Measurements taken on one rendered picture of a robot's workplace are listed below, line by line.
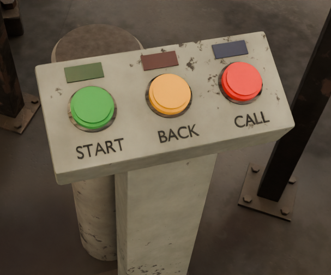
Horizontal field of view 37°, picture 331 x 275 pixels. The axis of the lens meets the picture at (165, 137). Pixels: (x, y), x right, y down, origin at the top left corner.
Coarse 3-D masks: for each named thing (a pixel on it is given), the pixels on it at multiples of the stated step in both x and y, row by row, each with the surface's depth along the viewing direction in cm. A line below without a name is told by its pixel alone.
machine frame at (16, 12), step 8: (0, 0) 137; (8, 0) 134; (16, 0) 137; (8, 8) 134; (16, 8) 135; (8, 16) 133; (16, 16) 133; (8, 24) 134; (16, 24) 135; (8, 32) 136; (16, 32) 137
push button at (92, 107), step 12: (84, 96) 45; (96, 96) 45; (108, 96) 46; (72, 108) 45; (84, 108) 45; (96, 108) 45; (108, 108) 45; (84, 120) 44; (96, 120) 44; (108, 120) 45
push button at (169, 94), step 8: (160, 80) 47; (168, 80) 47; (176, 80) 47; (184, 80) 47; (152, 88) 47; (160, 88) 46; (168, 88) 47; (176, 88) 47; (184, 88) 47; (152, 96) 46; (160, 96) 46; (168, 96) 46; (176, 96) 46; (184, 96) 47; (152, 104) 47; (160, 104) 46; (168, 104) 46; (176, 104) 46; (184, 104) 47; (168, 112) 46; (176, 112) 47
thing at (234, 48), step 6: (228, 42) 50; (234, 42) 50; (240, 42) 50; (216, 48) 50; (222, 48) 50; (228, 48) 50; (234, 48) 50; (240, 48) 50; (246, 48) 50; (216, 54) 50; (222, 54) 50; (228, 54) 50; (234, 54) 50; (240, 54) 50; (246, 54) 50
